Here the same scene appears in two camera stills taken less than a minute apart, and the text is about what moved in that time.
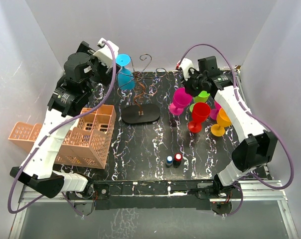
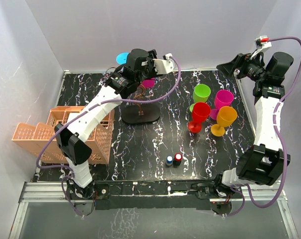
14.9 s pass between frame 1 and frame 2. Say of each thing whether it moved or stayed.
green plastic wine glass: stayed
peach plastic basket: stayed
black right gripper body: moved
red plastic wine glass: stayed
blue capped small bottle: stayed
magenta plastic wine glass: moved
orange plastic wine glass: stayed
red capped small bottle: stayed
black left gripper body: moved
